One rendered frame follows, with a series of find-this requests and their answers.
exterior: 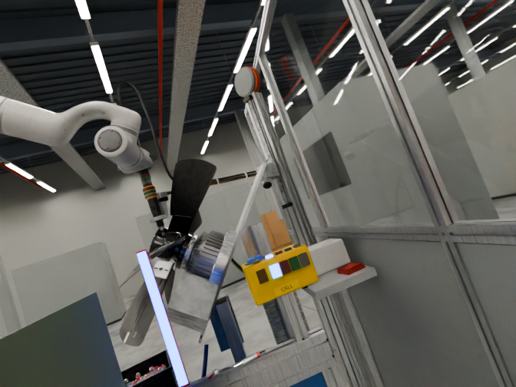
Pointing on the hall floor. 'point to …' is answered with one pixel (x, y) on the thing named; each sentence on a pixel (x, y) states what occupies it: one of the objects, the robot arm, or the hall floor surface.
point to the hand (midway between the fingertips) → (141, 166)
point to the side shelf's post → (352, 340)
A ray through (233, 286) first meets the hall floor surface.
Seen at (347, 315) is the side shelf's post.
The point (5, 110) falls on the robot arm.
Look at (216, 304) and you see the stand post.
